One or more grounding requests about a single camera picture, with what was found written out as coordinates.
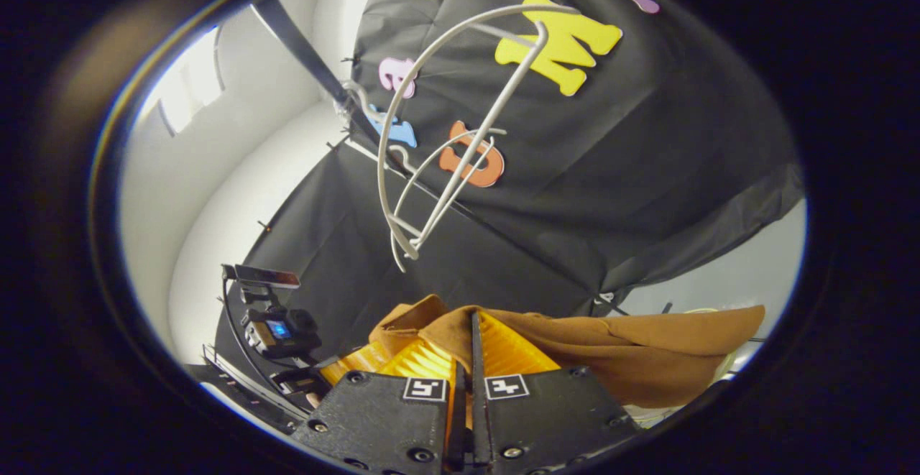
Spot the brown shirt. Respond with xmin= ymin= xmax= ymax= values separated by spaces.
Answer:
xmin=369 ymin=294 xmax=767 ymax=410

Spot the black backdrop cloth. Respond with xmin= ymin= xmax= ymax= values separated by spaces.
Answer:
xmin=214 ymin=0 xmax=806 ymax=375

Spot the white laundry hamper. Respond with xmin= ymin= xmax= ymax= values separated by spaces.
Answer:
xmin=629 ymin=306 xmax=742 ymax=429

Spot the white clothes hanger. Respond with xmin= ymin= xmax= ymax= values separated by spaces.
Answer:
xmin=390 ymin=127 xmax=508 ymax=275
xmin=376 ymin=3 xmax=581 ymax=262

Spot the ceiling light panel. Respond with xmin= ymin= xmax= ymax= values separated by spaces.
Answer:
xmin=153 ymin=24 xmax=228 ymax=138

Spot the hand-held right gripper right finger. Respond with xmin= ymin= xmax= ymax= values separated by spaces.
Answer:
xmin=467 ymin=310 xmax=642 ymax=475

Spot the black clothes rack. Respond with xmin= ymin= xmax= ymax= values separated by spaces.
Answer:
xmin=250 ymin=0 xmax=378 ymax=142

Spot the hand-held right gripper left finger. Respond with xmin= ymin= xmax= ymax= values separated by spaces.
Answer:
xmin=291 ymin=338 xmax=465 ymax=475

